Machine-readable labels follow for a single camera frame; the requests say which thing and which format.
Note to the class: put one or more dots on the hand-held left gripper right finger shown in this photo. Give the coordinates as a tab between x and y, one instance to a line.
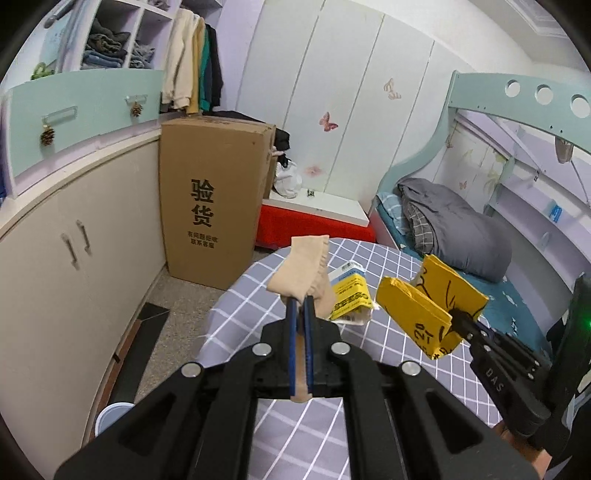
310	350

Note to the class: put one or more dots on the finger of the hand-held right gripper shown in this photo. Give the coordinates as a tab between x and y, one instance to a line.
517	346
466	323

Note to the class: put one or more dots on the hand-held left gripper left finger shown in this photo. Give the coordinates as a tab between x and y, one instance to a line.
292	350

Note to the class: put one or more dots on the yellow paper bag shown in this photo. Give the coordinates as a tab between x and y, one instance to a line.
425	309

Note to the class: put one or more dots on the beige sock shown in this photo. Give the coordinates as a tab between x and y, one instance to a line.
300	272

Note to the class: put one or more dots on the light blue plastic bucket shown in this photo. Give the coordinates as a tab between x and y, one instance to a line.
111	417

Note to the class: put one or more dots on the blue bed sheet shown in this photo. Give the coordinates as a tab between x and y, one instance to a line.
512	304

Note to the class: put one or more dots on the grey checked tablecloth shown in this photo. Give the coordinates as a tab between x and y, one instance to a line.
258	300

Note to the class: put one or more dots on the white yellow carton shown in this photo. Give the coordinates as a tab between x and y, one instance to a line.
353	295

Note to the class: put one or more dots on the grey duvet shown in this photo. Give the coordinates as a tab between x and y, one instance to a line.
461	235

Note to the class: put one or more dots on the red storage box white lid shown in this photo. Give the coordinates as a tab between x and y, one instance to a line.
314	226

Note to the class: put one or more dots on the small blue card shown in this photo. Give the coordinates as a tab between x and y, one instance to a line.
556	212

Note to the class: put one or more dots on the white crumpled bag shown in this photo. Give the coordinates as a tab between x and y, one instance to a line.
287	182

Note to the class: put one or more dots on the tall cardboard box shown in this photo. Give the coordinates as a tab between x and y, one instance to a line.
207	198

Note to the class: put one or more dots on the pink flower sticker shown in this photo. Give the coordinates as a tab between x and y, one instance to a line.
314	170

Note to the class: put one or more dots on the black clothing pile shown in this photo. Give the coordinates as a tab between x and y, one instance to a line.
281	143

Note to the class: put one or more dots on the pink butterfly sticker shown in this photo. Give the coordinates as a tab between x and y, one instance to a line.
328	121

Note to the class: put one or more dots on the cream low cabinet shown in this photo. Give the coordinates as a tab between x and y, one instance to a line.
69	277

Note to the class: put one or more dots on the dark cloth on box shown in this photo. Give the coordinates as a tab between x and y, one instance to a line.
240	116

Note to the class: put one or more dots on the beige butterfly sticker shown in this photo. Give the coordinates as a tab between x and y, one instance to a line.
392	90

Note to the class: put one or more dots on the white wardrobe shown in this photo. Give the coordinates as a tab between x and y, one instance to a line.
332	92

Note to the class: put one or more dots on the pine cone ornament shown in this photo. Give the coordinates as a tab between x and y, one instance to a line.
136	110
47	136

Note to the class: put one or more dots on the hanging black garment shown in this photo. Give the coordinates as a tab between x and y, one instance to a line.
215	69

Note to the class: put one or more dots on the hanging yellow garment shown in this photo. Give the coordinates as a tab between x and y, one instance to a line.
196	74

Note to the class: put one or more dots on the hanging green garment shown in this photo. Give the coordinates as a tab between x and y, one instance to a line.
206	69

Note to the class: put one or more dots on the mint green drawer front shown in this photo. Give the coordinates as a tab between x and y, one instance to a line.
92	120

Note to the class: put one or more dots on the hanging cream garment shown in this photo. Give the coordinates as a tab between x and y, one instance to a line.
178	60

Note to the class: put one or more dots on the folded grey clothes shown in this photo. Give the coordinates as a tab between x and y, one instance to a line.
142	55

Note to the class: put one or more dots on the folded dark clothes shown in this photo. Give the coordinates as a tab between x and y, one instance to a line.
106	48

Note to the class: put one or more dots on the lavender cubby shelf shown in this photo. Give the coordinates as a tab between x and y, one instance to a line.
138	18

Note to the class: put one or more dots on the mint green bed frame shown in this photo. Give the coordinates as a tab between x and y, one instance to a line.
498	106

